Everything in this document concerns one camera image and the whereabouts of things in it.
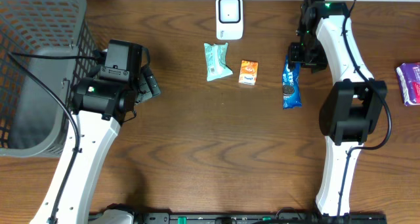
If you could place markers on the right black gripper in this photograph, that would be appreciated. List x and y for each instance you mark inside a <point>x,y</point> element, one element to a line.
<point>296,55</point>

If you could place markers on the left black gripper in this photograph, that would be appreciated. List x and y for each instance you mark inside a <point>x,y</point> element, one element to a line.
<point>148,85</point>

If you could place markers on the blue cookie package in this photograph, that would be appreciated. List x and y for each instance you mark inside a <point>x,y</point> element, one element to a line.
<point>290,85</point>

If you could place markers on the orange white snack bar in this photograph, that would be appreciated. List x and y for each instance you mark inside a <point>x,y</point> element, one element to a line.
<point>248,72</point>

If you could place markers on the teal wet wipes pack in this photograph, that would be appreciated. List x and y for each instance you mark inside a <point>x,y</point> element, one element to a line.
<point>215,56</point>

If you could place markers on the red purple pad package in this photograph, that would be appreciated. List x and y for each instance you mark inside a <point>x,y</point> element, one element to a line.
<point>408,79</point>

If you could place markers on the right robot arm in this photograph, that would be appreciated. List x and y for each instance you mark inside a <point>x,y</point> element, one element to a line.
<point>352,108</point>

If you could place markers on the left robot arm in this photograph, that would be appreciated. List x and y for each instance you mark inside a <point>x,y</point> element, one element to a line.
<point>98,110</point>

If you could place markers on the white barcode scanner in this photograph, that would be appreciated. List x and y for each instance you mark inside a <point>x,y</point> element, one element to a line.
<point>229,19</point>

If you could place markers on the grey plastic mesh basket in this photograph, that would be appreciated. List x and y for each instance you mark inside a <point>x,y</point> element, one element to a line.
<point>52,40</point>

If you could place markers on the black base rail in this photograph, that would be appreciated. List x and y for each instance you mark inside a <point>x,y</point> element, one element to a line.
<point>119,213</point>

